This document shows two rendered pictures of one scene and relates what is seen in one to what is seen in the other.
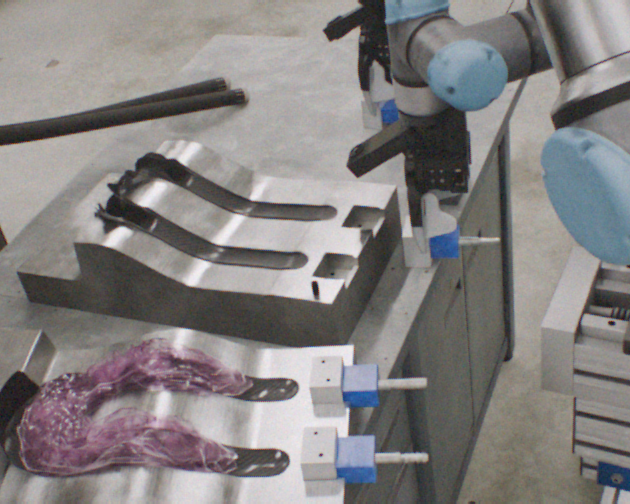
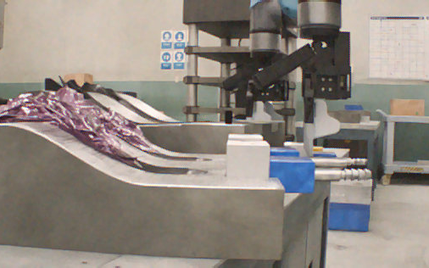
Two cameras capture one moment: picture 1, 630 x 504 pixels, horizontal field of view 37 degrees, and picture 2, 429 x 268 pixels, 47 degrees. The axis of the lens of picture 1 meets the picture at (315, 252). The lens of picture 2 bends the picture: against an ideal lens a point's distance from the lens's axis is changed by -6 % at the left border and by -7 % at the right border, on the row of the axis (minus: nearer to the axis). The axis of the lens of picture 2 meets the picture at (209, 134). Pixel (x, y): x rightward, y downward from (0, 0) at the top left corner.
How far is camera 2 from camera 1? 0.77 m
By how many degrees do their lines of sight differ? 35
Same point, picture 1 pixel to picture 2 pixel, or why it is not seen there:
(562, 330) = not seen: outside the picture
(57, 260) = not seen: hidden behind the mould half
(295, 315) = (204, 147)
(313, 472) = (241, 162)
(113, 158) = not seen: hidden behind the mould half
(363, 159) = (268, 69)
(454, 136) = (342, 52)
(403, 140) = (302, 53)
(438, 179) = (326, 88)
